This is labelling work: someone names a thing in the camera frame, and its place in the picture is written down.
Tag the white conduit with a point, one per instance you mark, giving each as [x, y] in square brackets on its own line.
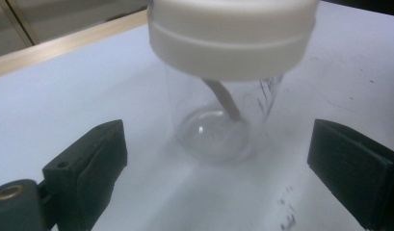
[19, 22]

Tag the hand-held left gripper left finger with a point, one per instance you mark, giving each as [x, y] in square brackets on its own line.
[88, 173]

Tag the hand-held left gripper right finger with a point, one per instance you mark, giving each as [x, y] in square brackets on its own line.
[355, 170]

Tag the white cup lid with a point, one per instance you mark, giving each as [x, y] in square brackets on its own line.
[230, 41]

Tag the beige straw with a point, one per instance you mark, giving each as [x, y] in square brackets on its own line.
[225, 99]

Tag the clear glass cup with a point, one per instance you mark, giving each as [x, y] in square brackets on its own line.
[191, 122]

